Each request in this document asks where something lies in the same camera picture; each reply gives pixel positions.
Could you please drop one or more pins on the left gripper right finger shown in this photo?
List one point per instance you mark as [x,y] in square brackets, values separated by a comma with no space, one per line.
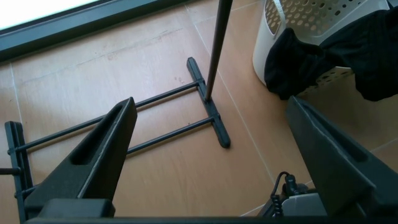
[342,174]

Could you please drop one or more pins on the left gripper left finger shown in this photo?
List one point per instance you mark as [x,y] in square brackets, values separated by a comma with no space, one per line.
[93,174]

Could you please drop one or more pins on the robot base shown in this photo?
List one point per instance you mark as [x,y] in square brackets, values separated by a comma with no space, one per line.
[304,205]

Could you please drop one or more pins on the black clothes rack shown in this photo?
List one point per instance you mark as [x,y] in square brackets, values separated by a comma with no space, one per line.
[214,115]

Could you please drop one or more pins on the white laundry basket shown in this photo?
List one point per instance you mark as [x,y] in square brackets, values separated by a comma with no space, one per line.
[311,18]

